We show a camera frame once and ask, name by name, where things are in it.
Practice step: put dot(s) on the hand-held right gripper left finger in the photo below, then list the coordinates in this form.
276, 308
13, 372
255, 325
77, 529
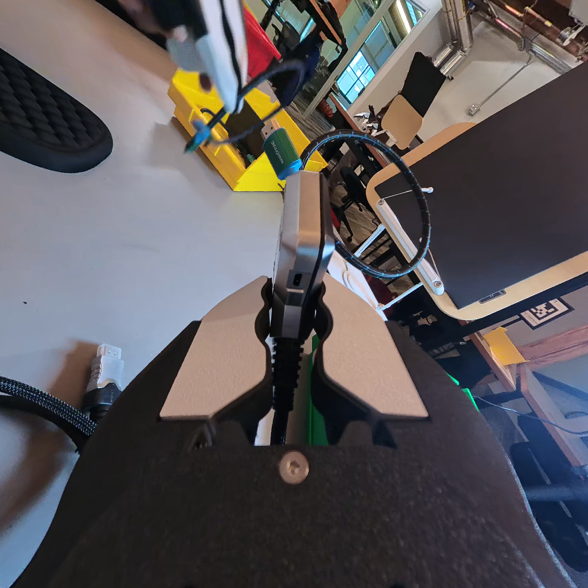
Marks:
220, 363

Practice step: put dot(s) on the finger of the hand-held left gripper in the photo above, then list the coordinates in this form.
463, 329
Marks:
213, 59
243, 41

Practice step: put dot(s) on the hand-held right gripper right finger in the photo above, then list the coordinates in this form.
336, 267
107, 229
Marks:
367, 363

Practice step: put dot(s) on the green plastic bin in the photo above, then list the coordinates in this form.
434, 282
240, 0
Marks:
317, 413

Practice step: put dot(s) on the yellow plastic bin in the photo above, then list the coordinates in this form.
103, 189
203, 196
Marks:
257, 177

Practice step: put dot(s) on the red plastic bin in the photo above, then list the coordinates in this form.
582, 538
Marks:
259, 46

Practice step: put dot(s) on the brown standing desk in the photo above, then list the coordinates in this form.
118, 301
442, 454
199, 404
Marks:
328, 23

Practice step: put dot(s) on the small yellow bin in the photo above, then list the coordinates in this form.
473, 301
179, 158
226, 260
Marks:
503, 347

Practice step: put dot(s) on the long wooden desk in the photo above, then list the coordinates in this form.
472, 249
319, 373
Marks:
356, 124

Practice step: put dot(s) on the black mesh wrist rest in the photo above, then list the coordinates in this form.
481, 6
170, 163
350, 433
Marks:
46, 124

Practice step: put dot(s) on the wooden shelf unit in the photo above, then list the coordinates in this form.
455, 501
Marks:
551, 349

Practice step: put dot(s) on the square tag marker print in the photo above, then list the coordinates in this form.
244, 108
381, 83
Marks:
546, 313

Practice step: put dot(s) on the silver bent duct pipe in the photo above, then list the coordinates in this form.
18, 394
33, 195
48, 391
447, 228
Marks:
457, 27

